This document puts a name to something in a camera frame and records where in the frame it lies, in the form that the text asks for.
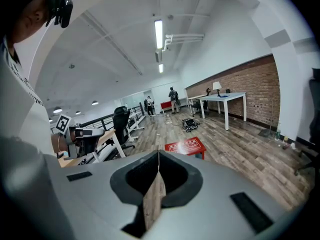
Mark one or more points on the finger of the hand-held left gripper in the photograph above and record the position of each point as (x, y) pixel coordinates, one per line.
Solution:
(93, 132)

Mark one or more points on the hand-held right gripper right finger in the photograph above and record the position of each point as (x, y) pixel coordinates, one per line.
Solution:
(212, 184)

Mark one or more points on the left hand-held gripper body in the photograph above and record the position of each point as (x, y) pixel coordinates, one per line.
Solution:
(63, 124)

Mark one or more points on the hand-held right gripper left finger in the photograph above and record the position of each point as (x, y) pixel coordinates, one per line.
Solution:
(100, 196)

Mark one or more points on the person's left hand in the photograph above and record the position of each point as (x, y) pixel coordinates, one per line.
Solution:
(64, 141)

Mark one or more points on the light wooden desk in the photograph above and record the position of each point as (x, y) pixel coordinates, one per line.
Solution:
(107, 135)

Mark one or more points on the black metal railing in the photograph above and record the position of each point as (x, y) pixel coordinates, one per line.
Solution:
(100, 119)

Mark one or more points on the round ceiling lamp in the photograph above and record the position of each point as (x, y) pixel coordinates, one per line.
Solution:
(78, 112)
(57, 110)
(95, 103)

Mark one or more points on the gold bangle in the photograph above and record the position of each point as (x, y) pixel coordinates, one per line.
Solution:
(58, 144)

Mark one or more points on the black headrest office chair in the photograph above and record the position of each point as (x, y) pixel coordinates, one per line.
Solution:
(120, 124)

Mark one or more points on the white standing desk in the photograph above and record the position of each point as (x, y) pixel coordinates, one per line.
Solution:
(136, 124)

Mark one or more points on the person's white printed shirt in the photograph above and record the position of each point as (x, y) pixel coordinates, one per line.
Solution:
(22, 104)

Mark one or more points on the black swivel chair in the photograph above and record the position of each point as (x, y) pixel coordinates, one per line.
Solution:
(197, 106)

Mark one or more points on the green bottle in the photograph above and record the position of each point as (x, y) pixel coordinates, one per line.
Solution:
(277, 136)

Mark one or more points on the blue flat item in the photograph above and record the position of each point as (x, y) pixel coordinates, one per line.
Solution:
(224, 96)

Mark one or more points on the small white table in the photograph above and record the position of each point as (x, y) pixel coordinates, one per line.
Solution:
(193, 97)

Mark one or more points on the pale blue top table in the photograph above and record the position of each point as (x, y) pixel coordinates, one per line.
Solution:
(230, 95)

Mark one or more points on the short ceiling light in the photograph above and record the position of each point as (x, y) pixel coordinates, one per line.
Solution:
(161, 68)

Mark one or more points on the white shade table lamp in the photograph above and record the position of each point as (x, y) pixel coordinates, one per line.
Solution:
(216, 85)

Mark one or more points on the person's face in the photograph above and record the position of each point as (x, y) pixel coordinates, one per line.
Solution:
(27, 21)

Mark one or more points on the long ceiling light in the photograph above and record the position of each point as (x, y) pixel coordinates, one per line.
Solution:
(158, 34)

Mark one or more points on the black mesh office chair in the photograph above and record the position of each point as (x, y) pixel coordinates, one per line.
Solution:
(315, 109)

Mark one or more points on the white ceiling pipes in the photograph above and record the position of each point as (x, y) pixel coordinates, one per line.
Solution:
(185, 35)

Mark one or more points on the ceiling smoke detector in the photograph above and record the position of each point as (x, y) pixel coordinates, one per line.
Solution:
(170, 16)

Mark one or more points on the black head-mounted camera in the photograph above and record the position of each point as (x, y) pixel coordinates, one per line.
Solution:
(63, 9)

